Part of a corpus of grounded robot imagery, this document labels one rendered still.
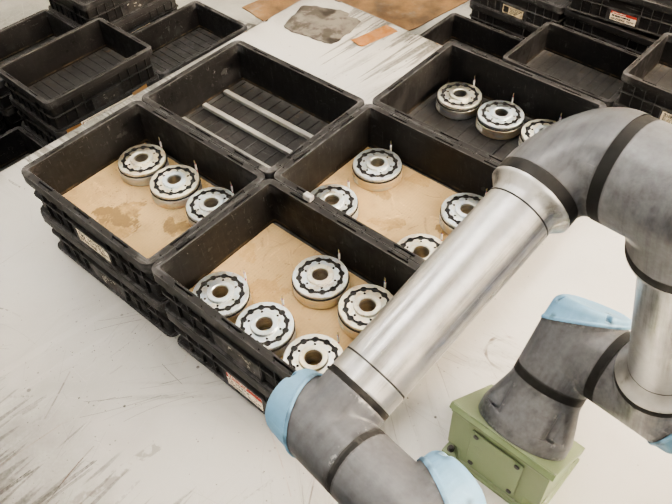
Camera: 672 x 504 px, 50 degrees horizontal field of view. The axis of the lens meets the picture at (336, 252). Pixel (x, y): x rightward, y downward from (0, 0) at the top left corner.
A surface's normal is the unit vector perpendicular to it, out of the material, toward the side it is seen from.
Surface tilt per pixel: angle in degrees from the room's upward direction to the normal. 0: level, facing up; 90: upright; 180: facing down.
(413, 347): 44
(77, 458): 0
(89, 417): 0
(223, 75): 90
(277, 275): 0
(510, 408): 34
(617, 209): 88
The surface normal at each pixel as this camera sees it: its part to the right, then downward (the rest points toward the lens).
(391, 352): -0.04, -0.25
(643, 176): -0.62, -0.11
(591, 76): -0.04, -0.67
